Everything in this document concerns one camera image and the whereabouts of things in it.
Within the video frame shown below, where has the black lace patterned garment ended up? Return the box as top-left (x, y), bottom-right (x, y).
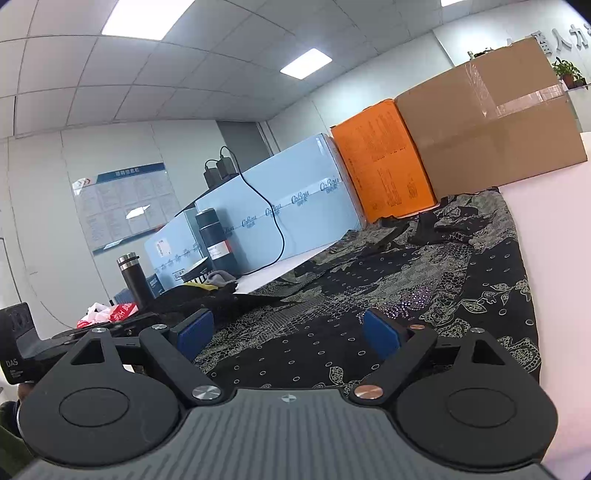
top-left (195, 189), bottom-right (542, 391)

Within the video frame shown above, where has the person's left hand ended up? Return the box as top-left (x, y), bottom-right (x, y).
top-left (17, 383), bottom-right (35, 402)

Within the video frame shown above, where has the black garment pile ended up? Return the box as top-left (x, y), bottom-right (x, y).
top-left (141, 284), bottom-right (278, 326)

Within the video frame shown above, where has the yellow cloth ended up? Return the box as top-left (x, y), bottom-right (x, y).
top-left (182, 281), bottom-right (219, 292)

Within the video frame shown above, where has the grey cloth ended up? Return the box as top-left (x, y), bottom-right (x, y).
top-left (204, 270), bottom-right (236, 288)

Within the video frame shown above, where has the dark teal thermos bottle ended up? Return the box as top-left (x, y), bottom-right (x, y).
top-left (195, 208), bottom-right (240, 278)

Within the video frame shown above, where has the red white snack bag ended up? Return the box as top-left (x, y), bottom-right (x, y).
top-left (76, 303), bottom-right (138, 329)

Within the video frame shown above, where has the small light blue box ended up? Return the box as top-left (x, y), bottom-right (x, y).
top-left (144, 208), bottom-right (204, 290)

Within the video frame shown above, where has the black steel thermos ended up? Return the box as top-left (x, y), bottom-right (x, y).
top-left (117, 252), bottom-right (153, 310)

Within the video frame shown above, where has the large light blue box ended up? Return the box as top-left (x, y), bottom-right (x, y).
top-left (195, 134), bottom-right (367, 274)

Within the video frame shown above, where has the black power adapter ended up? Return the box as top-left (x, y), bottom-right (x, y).
top-left (204, 146), bottom-right (238, 190)

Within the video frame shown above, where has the orange cardboard box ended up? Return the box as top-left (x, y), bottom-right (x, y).
top-left (331, 99), bottom-right (438, 223)

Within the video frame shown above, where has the brown cardboard box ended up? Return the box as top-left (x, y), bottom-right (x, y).
top-left (395, 38), bottom-right (587, 199)

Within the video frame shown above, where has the ceiling light panel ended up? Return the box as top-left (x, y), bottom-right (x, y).
top-left (101, 0), bottom-right (194, 41)

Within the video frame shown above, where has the potted green plant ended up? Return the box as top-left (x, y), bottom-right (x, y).
top-left (552, 57), bottom-right (587, 90)

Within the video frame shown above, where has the black cable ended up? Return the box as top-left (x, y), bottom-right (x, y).
top-left (218, 145), bottom-right (288, 277)

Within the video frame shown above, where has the wall notice board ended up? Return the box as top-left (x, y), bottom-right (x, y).
top-left (72, 163), bottom-right (179, 255)

